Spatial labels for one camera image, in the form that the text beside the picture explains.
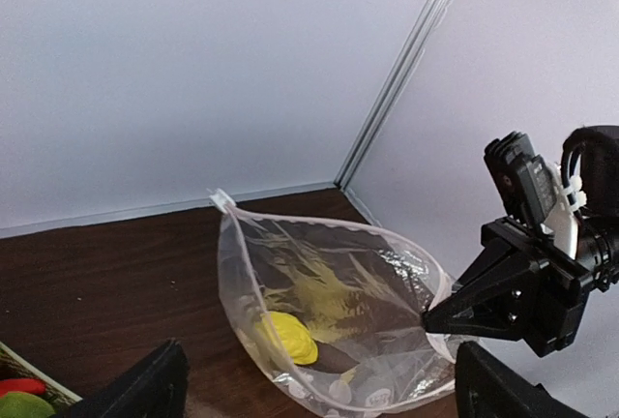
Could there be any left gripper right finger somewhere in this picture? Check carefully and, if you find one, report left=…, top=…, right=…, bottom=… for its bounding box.
left=455, top=342, right=583, bottom=418

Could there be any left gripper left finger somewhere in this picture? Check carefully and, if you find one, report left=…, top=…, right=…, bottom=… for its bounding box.
left=56, top=339, right=189, bottom=418

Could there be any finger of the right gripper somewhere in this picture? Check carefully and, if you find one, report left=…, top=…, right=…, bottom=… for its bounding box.
left=452, top=237, right=520, bottom=300
left=423, top=286, right=523, bottom=341

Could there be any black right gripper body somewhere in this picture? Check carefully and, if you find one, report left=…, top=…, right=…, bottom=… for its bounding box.
left=480, top=217, right=618, bottom=357

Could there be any clear zip top bag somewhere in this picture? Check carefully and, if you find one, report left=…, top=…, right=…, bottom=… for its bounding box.
left=211, top=191, right=457, bottom=417

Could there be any red orange toy carrot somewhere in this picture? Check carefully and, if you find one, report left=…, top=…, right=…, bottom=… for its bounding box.
left=0, top=378, right=46, bottom=396

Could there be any green toy lime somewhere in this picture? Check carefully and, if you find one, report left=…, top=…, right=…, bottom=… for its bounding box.
left=1, top=392, right=55, bottom=418

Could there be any green perforated plastic basket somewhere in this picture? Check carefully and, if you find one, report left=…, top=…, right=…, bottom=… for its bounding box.
left=1, top=343, right=82, bottom=411

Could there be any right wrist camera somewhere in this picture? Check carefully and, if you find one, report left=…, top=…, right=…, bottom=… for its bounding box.
left=484, top=132, right=587, bottom=258

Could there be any right black camera cable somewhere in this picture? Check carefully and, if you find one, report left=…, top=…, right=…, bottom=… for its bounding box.
left=560, top=125, right=619, bottom=225

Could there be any right aluminium frame post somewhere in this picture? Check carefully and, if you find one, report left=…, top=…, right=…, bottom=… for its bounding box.
left=334, top=0, right=452, bottom=191

